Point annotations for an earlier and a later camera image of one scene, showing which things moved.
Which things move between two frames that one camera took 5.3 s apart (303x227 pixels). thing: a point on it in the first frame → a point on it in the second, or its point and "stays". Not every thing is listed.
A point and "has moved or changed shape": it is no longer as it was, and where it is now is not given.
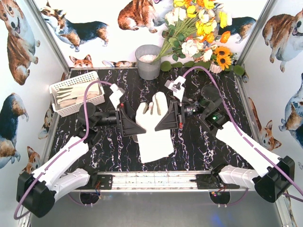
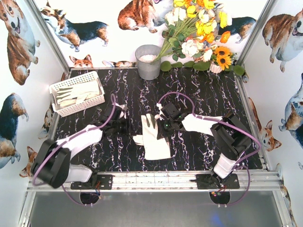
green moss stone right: [238, 70] stays
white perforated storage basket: [66, 96] stays
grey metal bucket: [144, 54] stays
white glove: [153, 144] has moved or changed shape
